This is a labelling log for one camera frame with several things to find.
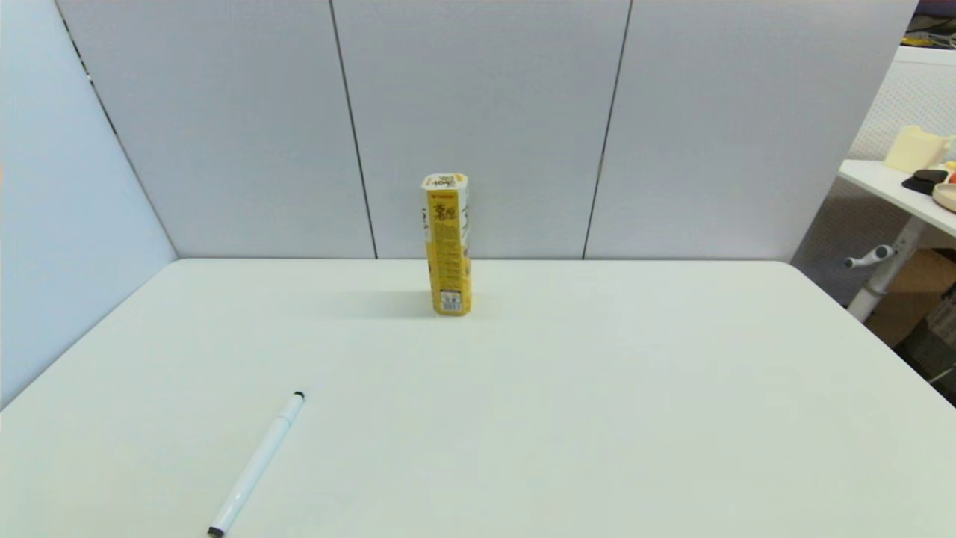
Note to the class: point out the white marker with black caps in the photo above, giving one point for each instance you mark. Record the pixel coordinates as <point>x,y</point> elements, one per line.
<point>258,463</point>

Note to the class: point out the yellow snack box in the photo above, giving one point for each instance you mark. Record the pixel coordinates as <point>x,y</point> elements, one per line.
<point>448,250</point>

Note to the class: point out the white table leg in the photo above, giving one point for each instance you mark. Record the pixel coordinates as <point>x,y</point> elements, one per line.
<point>885,276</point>

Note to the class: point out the white side table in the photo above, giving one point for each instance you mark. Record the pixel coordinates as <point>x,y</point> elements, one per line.
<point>889,185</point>

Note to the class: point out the brown cardboard box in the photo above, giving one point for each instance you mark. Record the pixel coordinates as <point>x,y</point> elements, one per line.
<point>915,288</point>

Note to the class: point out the cream plastic container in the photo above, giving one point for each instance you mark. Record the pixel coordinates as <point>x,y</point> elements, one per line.
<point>913,149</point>

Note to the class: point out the flat black object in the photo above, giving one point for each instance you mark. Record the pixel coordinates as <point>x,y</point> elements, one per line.
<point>926,180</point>

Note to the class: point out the beige bowl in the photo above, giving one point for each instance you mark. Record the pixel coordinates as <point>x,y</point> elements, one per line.
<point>945,198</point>

